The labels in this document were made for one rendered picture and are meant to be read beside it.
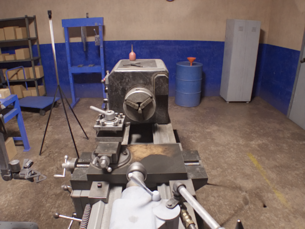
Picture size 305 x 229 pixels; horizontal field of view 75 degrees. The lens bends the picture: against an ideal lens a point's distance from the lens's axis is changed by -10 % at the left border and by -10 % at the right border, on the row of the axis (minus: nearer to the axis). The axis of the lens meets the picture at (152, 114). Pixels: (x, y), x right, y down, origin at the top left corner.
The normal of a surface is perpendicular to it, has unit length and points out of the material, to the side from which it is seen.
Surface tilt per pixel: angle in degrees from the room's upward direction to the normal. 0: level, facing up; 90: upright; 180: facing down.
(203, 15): 90
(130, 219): 0
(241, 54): 90
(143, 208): 0
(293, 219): 0
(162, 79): 90
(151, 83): 90
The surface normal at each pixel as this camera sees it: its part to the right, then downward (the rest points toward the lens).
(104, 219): 0.00, -0.92
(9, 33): 0.05, 0.39
